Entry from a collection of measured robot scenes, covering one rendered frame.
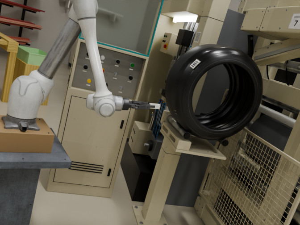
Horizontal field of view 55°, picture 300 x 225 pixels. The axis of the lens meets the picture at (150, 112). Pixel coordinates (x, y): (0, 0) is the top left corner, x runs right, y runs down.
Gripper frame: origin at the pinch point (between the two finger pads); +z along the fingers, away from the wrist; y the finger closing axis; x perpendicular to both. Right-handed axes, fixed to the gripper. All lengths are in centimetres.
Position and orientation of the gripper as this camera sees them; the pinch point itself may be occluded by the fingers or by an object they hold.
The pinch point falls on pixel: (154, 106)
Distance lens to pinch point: 179.2
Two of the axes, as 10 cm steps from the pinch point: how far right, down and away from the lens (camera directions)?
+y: -2.4, -3.0, 9.2
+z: 9.6, 0.6, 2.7
